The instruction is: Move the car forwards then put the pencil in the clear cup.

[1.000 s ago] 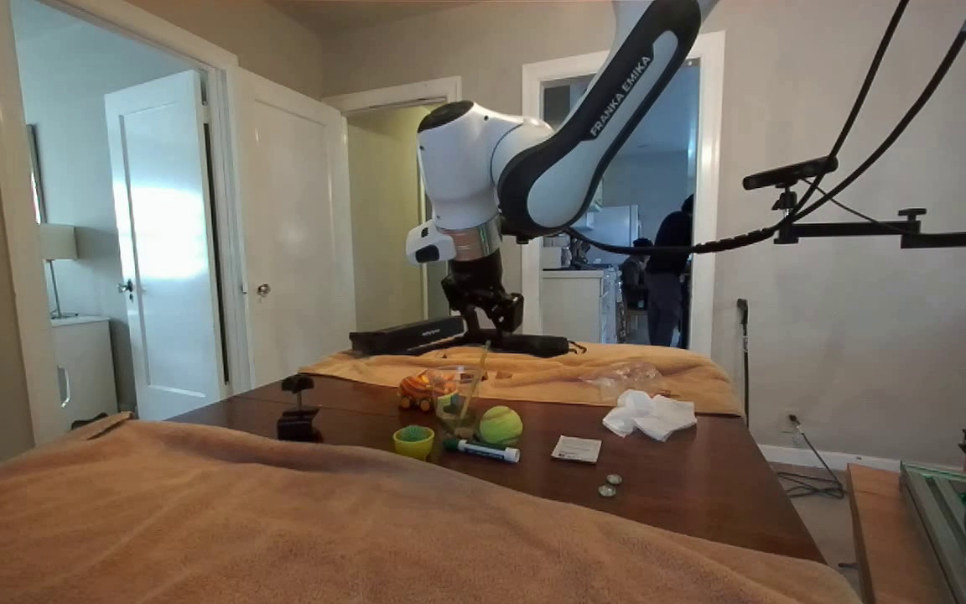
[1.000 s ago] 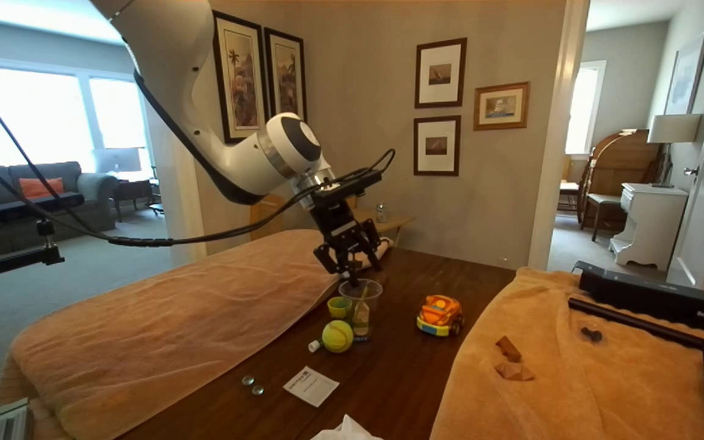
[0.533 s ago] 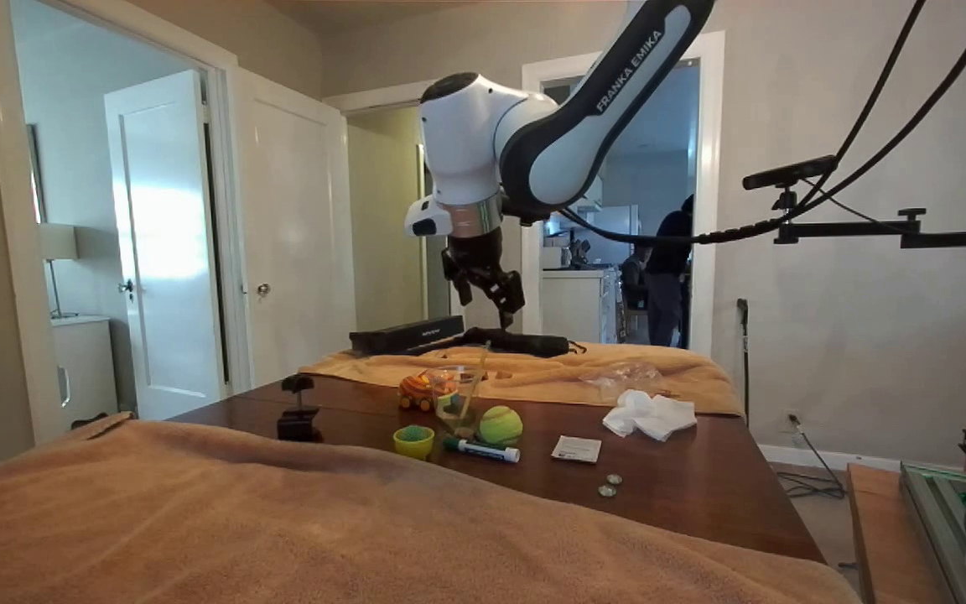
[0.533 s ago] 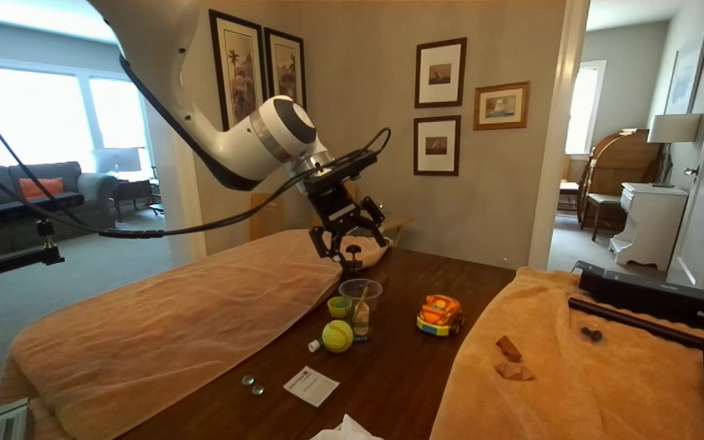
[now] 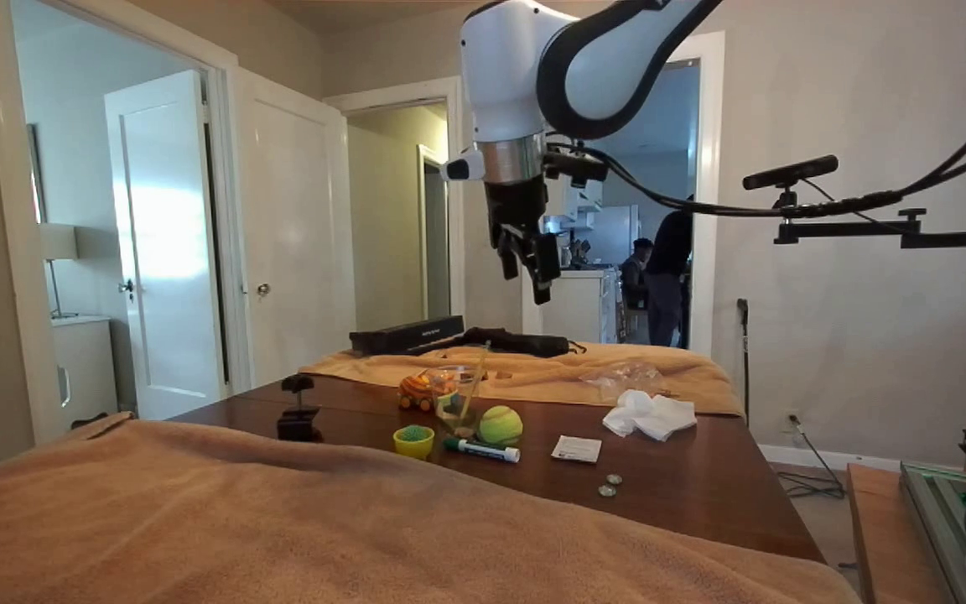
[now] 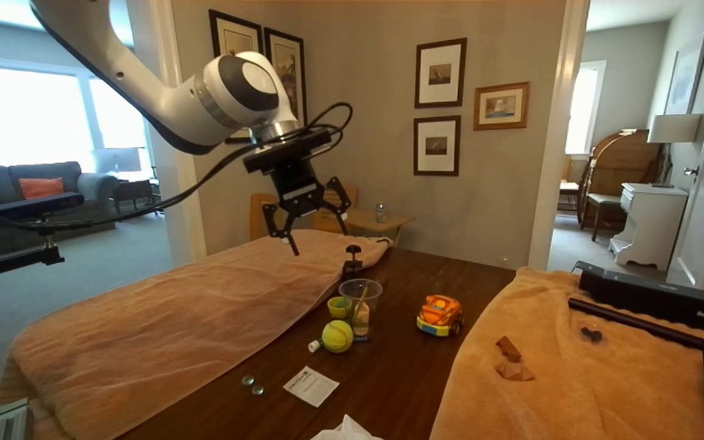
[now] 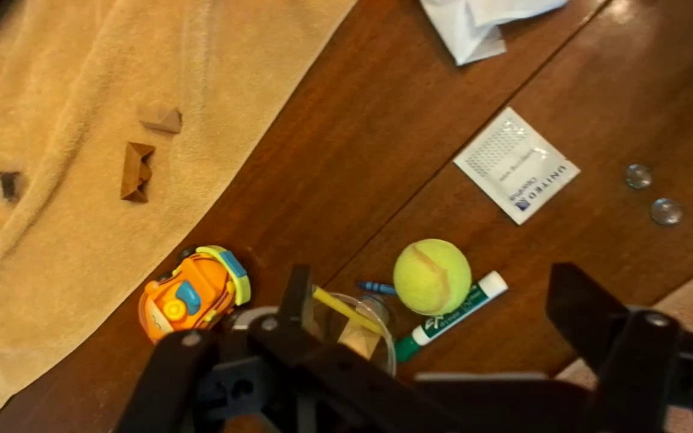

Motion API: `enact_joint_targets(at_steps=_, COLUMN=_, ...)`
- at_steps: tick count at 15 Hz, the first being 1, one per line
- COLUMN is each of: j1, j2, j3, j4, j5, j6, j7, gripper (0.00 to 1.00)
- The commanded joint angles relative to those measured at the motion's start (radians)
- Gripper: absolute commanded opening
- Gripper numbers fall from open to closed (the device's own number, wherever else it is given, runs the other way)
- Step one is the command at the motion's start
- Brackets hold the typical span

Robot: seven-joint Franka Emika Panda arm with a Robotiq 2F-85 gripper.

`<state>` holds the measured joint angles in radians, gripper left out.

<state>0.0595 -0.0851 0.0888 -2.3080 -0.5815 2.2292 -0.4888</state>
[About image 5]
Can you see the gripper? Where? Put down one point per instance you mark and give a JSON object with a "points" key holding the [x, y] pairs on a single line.
{"points": [[518, 203]]}

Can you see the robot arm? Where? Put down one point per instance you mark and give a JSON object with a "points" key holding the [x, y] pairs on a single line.
{"points": [[508, 75]]}

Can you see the pencil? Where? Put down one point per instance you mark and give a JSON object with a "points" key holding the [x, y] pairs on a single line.
{"points": [[475, 382]]}

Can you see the clear cup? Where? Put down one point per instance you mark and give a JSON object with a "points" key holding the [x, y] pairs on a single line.
{"points": [[449, 403]]}

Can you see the orange toy car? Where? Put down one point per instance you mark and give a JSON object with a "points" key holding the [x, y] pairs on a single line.
{"points": [[416, 391]]}

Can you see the yellow cup with green ball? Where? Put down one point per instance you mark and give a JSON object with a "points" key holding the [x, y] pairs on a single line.
{"points": [[412, 442]]}

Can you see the white kitchen counter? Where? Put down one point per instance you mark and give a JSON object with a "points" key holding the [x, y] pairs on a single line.
{"points": [[575, 306]]}

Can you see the black folded tripod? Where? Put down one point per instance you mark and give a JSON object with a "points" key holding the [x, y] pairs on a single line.
{"points": [[516, 341]]}

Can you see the white refrigerator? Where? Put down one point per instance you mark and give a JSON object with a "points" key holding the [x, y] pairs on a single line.
{"points": [[615, 235]]}

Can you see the person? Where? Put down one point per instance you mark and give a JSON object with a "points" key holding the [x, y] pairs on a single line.
{"points": [[669, 268], [637, 273]]}

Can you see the orange towel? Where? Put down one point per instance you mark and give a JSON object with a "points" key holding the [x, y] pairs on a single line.
{"points": [[282, 528], [550, 377]]}

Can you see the long black box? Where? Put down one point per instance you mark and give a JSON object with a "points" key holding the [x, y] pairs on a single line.
{"points": [[406, 335]]}

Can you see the clear plastic bag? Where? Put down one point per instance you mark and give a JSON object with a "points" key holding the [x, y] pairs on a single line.
{"points": [[625, 377]]}

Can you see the tennis ball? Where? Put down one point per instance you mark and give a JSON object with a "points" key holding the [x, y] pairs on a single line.
{"points": [[501, 425]]}

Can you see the white paper packet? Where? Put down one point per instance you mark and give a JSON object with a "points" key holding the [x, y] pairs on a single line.
{"points": [[576, 449]]}

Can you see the green and white marker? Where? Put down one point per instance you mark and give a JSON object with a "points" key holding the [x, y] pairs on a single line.
{"points": [[483, 451]]}

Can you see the white crumpled tissue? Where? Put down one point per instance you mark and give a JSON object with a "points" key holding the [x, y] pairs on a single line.
{"points": [[651, 413]]}

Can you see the white door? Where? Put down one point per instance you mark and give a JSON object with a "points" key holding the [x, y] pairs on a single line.
{"points": [[298, 235], [164, 252]]}

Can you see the black pole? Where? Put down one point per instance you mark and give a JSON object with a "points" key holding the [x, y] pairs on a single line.
{"points": [[744, 352]]}

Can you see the white cabinet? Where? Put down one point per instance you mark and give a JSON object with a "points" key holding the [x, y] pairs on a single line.
{"points": [[85, 369]]}

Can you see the table lamp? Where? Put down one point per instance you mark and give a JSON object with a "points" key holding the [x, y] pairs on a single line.
{"points": [[58, 242]]}

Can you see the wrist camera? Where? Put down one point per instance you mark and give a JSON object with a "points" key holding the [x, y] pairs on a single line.
{"points": [[575, 167]]}

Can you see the black clamp mount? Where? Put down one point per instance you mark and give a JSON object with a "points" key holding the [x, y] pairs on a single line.
{"points": [[298, 419]]}

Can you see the camera on mount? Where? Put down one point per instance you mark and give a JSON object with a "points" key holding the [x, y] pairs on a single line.
{"points": [[793, 171]]}

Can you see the wall socket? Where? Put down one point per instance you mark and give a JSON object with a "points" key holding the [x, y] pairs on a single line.
{"points": [[793, 418]]}

